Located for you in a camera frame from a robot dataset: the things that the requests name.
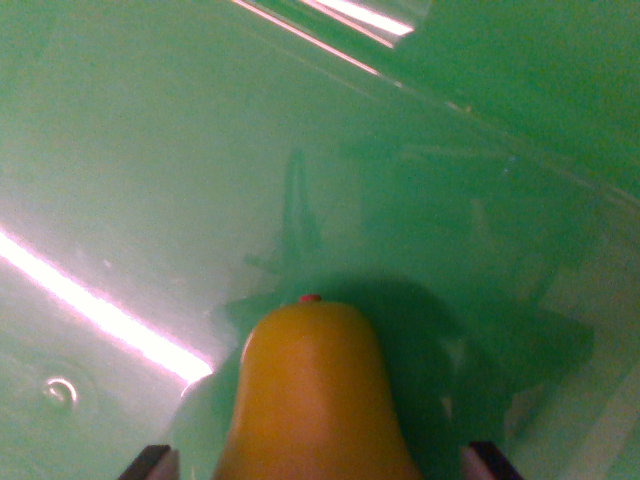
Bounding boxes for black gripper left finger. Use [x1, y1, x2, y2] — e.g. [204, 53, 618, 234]
[117, 444, 181, 480]

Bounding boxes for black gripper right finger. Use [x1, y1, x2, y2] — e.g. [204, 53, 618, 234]
[460, 440, 524, 480]

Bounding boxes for yellow-green toy pear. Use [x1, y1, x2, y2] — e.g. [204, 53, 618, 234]
[211, 294, 425, 480]

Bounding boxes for green plastic bin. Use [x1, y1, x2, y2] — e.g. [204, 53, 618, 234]
[0, 0, 640, 480]

